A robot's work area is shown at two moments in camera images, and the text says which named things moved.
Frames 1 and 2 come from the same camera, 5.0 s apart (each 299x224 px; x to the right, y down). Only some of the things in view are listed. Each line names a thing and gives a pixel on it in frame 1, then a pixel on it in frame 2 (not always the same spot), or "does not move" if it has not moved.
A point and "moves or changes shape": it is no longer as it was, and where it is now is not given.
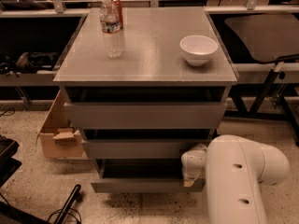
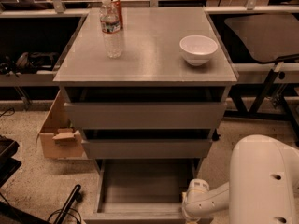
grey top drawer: [147, 115] does not move
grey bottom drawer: [143, 175] moves or changes shape
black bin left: [8, 164] does not move
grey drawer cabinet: [145, 84] does not move
